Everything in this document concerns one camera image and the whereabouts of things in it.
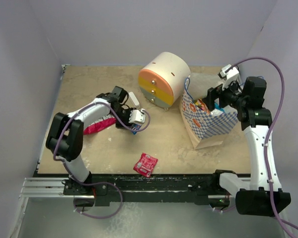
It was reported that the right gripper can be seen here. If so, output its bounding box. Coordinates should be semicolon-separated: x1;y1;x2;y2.
202;77;247;111

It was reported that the large blue snack bag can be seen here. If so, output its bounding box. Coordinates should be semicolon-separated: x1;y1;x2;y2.
215;103;225;113

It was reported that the orange Fox's candy bag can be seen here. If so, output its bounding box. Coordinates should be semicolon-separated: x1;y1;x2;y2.
195;99;210;115

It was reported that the blue m&m's packet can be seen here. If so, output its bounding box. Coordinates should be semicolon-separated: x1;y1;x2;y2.
131;123;142;135

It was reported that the purple snack bag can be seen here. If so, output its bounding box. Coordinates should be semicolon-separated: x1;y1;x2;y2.
210;109;223;117

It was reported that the pink snack bag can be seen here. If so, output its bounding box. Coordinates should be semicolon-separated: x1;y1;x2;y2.
83;115;116;135

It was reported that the checkered paper bag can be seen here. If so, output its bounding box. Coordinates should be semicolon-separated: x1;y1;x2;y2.
179;73;238;150

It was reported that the small pink candy packet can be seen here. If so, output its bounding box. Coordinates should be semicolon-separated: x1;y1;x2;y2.
133;153;158;178

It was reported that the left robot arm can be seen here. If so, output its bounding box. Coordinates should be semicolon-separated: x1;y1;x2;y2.
46;86;137;194

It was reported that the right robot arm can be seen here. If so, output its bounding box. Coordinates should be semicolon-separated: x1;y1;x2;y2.
203;77;291;217

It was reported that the small white plastic bar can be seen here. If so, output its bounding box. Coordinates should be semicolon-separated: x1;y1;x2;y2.
128;92;140;109

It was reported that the round mini drawer cabinet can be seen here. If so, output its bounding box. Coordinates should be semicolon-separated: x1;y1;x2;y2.
138;52;191;109

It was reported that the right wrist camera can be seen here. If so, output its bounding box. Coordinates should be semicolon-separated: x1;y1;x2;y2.
218;64;242;89

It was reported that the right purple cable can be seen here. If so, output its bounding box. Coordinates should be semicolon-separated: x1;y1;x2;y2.
212;57;298;236

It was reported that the purple cable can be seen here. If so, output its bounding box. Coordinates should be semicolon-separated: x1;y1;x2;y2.
53;103;151;219
212;57;298;236

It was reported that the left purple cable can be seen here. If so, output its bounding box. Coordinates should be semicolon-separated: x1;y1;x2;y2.
53;103;151;219

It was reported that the black table front rail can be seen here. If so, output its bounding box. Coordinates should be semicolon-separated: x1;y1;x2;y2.
62;173;241;206

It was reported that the aluminium frame rail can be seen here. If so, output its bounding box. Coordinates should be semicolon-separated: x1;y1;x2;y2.
19;177;68;198

